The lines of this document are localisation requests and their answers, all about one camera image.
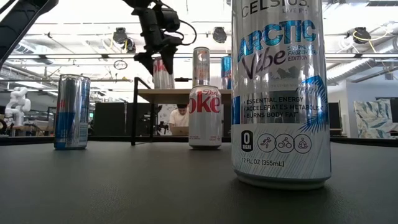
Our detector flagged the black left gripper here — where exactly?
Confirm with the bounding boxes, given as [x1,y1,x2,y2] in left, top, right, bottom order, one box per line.
[132,6,183,75]

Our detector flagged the blue silver Red Bull can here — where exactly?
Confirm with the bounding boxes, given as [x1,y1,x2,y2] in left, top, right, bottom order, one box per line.
[53,73,91,151]
[220,55,233,90]

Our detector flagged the black tripod stand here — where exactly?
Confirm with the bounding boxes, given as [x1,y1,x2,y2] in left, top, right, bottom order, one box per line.
[142,104,170,136]

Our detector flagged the Diet Coke can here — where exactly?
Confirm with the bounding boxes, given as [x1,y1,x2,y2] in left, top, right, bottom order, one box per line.
[188,85,223,150]
[152,57,176,90]

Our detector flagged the long ceiling light fixture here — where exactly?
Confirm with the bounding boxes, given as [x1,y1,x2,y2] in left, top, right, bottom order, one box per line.
[102,52,233,60]

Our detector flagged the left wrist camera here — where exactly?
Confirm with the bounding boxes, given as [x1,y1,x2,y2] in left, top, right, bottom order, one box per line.
[160,8,182,33]

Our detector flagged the black ceiling device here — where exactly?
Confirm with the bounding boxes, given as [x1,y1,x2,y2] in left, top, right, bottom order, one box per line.
[353,26,373,44]
[212,26,228,44]
[112,27,128,45]

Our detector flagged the leaf print panel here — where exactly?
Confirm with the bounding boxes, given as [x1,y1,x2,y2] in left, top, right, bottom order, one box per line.
[157,104,171,136]
[353,98,395,139]

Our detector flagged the person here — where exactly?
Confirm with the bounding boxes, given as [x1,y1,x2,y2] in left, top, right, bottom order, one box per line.
[169,104,190,128]

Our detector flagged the Celsius Arctic Vibe can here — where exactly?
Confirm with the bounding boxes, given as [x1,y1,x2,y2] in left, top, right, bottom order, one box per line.
[231,0,332,190]

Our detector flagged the laptop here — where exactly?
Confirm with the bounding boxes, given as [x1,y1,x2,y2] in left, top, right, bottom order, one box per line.
[170,126,190,137]

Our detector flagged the wooden shelf with black frame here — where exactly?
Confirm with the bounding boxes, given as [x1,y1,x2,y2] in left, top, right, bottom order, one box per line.
[130,77,233,146]

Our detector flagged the black monitor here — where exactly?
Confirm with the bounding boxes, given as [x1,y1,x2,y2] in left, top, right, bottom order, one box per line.
[328,101,343,130]

